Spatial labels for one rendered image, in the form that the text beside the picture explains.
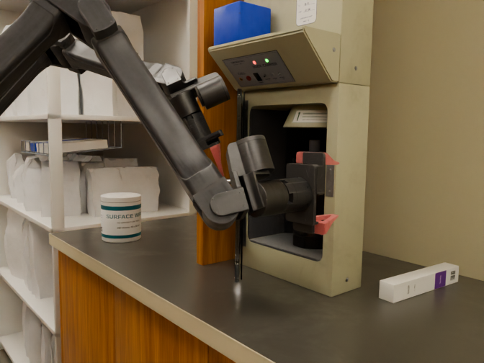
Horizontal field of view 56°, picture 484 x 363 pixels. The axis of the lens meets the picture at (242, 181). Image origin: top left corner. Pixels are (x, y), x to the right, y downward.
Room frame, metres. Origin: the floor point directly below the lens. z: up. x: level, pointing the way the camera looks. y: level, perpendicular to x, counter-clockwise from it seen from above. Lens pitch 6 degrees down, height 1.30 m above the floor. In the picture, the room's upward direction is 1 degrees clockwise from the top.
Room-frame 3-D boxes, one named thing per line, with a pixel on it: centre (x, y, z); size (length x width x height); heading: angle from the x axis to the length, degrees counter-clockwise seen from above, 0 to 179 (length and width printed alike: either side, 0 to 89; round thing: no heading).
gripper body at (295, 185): (0.75, -0.08, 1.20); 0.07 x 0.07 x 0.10; 40
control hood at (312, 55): (1.06, -0.06, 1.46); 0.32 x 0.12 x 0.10; 40
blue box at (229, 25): (1.13, 0.01, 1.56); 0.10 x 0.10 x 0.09; 40
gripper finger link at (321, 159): (0.80, -0.14, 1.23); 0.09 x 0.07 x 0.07; 130
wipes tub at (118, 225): (1.49, 0.40, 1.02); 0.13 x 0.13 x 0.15
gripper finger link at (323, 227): (0.80, -0.14, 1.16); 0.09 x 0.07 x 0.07; 130
